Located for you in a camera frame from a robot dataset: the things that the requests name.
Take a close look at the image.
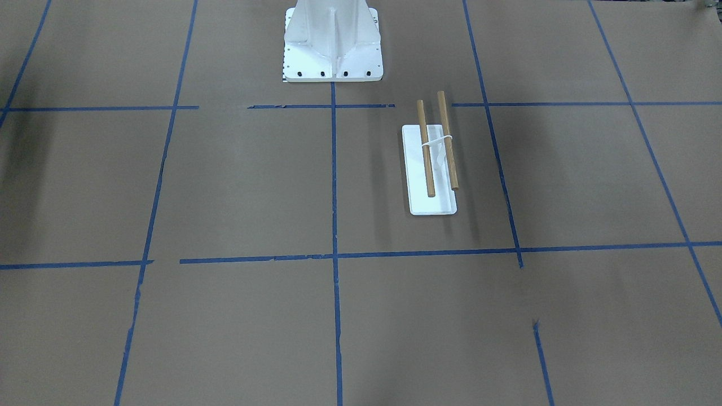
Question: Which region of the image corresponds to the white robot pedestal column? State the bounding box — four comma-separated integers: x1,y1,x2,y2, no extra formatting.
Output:
282,1,384,83

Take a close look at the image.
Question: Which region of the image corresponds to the white wooden-bar towel rack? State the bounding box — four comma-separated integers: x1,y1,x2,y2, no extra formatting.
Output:
400,90,460,216

